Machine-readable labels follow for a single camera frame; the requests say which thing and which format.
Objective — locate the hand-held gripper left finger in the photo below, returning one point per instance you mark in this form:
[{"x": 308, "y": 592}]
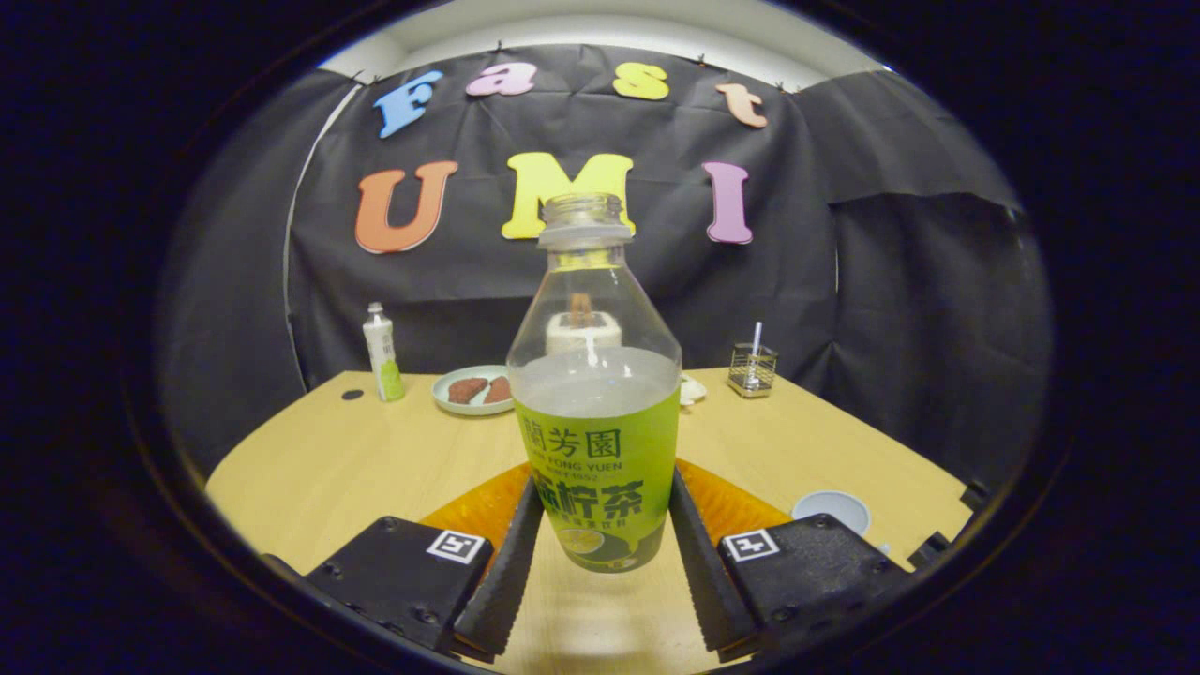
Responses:
[{"x": 412, "y": 577}]

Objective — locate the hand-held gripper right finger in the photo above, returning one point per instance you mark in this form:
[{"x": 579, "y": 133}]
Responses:
[{"x": 806, "y": 581}]

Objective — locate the pale blue cup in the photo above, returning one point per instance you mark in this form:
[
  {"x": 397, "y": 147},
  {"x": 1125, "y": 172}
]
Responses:
[{"x": 832, "y": 511}]

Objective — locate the green label juice bottle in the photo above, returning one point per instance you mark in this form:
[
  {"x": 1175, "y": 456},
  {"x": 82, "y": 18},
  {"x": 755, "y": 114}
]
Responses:
[{"x": 595, "y": 469}]

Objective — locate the small white green bottle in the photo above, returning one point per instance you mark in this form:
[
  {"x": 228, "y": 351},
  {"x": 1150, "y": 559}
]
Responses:
[{"x": 382, "y": 356}]

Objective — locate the wooden table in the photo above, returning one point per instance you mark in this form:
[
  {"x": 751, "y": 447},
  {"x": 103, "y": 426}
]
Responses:
[{"x": 375, "y": 459}]

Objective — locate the black table edge clamp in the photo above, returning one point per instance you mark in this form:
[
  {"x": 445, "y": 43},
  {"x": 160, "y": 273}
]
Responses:
[
  {"x": 975, "y": 495},
  {"x": 928, "y": 551}
]

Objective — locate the pale green plate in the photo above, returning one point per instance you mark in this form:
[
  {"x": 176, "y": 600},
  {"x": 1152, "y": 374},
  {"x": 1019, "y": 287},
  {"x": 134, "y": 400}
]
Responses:
[{"x": 469, "y": 409}]

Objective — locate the brown bread slice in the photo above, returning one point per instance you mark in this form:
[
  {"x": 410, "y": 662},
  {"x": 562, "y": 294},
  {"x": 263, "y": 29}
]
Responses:
[
  {"x": 499, "y": 390},
  {"x": 466, "y": 390}
]

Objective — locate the white divided tray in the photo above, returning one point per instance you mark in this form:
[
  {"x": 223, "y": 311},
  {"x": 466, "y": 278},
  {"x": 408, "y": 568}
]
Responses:
[{"x": 692, "y": 391}]

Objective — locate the white straw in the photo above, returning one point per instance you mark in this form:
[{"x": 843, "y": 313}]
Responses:
[{"x": 757, "y": 333}]

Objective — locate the black backdrop cloth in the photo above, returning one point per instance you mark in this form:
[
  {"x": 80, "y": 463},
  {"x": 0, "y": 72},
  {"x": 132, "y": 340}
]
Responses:
[{"x": 900, "y": 309}]

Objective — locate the cream toaster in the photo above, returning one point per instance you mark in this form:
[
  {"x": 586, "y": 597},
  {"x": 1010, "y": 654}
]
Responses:
[{"x": 583, "y": 333}]

